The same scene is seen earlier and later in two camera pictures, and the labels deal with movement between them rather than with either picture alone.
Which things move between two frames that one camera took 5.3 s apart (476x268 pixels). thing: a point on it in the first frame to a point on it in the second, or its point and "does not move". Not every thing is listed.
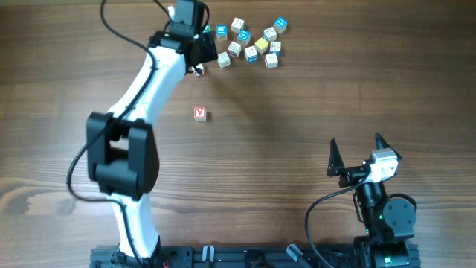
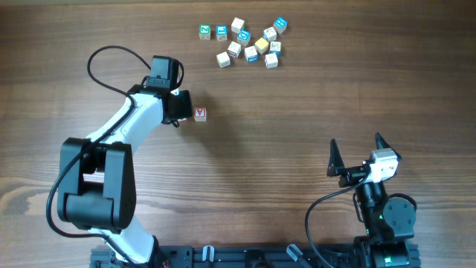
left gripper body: (207, 50) to (183, 106)
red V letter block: (199, 114) does not move
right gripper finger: (381, 144) does not move
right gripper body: (351, 176) does not move
